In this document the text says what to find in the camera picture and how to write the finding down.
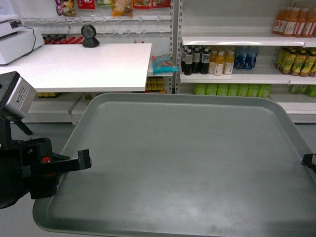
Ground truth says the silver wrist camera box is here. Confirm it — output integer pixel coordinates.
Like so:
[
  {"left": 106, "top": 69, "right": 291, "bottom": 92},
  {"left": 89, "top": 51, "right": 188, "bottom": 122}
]
[{"left": 4, "top": 77, "right": 37, "bottom": 119}]

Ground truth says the grey rectangular serving tray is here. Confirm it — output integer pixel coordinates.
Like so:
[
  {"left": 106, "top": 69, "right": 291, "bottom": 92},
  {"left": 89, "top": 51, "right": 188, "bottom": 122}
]
[{"left": 33, "top": 93, "right": 316, "bottom": 237}]

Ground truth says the teal snack bag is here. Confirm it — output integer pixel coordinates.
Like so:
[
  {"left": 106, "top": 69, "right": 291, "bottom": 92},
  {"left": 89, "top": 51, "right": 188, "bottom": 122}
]
[{"left": 151, "top": 54, "right": 179, "bottom": 74}]

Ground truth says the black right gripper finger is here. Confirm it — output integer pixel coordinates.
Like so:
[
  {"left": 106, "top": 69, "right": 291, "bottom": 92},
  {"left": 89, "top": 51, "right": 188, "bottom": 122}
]
[{"left": 302, "top": 153, "right": 316, "bottom": 173}]

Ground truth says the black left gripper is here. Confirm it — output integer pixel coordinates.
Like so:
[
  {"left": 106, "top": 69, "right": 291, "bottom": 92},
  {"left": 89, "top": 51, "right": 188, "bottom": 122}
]
[{"left": 22, "top": 138, "right": 92, "bottom": 199}]

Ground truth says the white cash register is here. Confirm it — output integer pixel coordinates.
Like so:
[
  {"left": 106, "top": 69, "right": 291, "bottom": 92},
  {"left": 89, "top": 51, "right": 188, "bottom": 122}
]
[{"left": 0, "top": 15, "right": 44, "bottom": 65}]

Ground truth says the black barcode scanner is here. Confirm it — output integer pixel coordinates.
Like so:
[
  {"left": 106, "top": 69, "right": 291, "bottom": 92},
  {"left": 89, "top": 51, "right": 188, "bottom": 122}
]
[{"left": 81, "top": 24, "right": 100, "bottom": 48}]

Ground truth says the white metal shelf unit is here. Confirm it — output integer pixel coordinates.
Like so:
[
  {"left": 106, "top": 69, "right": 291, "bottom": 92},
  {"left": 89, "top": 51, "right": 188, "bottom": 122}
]
[{"left": 18, "top": 0, "right": 316, "bottom": 123}]

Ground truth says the white checkout counter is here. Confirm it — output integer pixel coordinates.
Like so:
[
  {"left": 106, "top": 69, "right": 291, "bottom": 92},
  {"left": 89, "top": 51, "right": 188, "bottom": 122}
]
[{"left": 0, "top": 43, "right": 153, "bottom": 136}]

